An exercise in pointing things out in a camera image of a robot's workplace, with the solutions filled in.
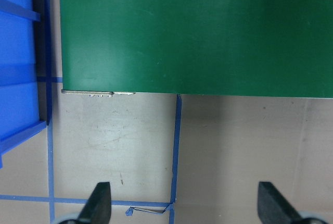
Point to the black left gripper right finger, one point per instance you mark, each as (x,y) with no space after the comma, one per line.
(272,207)

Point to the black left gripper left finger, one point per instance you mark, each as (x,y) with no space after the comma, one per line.
(98,207)

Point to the green conveyor belt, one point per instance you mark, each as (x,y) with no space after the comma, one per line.
(276,48)

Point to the blue bin left side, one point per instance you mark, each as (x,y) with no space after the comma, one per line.
(20,118)

